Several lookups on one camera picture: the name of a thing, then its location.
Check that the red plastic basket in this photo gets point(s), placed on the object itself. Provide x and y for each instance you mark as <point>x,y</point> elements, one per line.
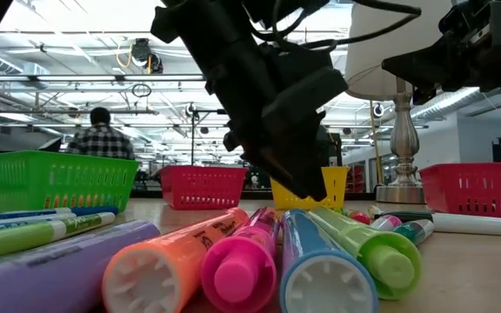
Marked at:
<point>202,187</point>
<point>472,191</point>

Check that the table lamp white shade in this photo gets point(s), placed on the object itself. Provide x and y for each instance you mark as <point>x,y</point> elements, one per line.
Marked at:
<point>402,143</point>

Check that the purple highlighter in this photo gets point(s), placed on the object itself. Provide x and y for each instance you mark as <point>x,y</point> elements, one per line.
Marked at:
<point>59,278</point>

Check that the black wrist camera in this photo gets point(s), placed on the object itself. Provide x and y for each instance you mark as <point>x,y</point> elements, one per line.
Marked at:
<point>472,21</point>
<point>307,93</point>

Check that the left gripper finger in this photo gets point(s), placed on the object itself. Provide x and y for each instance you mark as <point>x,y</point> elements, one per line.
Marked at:
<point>283,156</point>
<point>313,156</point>

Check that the black aluminium table frame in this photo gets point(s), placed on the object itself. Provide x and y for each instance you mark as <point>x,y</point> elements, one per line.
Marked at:
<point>148,194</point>

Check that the light green Expo marker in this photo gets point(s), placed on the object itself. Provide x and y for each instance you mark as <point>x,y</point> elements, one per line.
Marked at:
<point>24,241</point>

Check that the black metal frame stand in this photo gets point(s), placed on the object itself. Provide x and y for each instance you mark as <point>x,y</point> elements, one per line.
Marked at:
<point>192,130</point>

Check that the person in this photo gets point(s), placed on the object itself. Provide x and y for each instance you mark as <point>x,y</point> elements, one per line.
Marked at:
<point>100,141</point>

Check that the shelf small red bins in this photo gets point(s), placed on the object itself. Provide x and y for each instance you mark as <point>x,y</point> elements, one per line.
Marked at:
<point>357,178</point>

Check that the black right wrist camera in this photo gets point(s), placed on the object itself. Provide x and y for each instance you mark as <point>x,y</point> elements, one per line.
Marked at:
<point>472,21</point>

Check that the blue highlighter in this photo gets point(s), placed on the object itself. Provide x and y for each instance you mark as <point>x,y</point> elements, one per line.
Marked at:
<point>315,261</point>

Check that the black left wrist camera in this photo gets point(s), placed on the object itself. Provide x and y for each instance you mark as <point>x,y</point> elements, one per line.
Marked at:
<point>307,93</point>

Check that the yellow plastic basket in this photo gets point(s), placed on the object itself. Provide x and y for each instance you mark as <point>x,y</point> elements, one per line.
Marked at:
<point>337,187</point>

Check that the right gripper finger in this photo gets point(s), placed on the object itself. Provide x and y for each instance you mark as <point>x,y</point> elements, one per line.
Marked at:
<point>420,61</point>
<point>420,77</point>

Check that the green plastic basket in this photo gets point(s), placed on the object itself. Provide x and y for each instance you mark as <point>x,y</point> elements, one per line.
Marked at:
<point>15,182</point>

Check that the pink highlighter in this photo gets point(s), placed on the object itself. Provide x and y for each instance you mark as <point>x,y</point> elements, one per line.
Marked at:
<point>239,269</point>

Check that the white marker red cap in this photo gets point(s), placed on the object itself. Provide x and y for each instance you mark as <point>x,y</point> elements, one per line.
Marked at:
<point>359,217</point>

